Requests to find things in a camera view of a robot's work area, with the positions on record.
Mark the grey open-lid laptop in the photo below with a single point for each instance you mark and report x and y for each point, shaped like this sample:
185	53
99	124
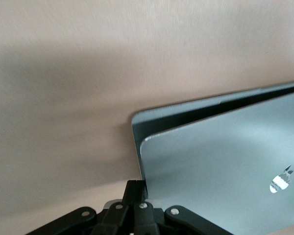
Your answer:
210	171

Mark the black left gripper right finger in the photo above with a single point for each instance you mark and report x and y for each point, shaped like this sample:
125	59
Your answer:
149	220

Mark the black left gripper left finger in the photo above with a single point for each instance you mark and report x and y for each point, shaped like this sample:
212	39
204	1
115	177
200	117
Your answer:
112	220

